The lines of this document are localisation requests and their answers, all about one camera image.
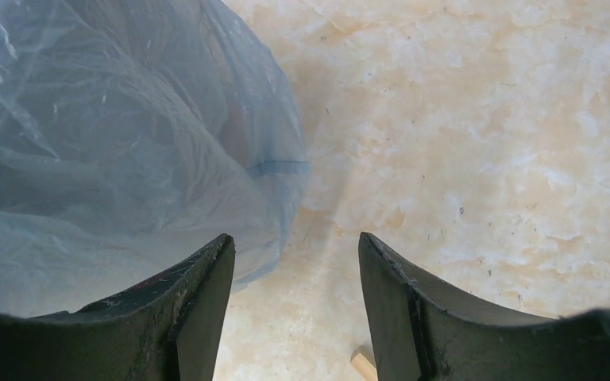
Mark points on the light blue plastic trash bag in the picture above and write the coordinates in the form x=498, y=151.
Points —
x=132, y=133

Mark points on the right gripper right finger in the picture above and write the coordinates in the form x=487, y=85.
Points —
x=424, y=328

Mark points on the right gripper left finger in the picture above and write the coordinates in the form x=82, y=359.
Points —
x=167, y=327

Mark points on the wooden clothes stand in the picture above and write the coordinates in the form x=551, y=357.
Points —
x=362, y=362

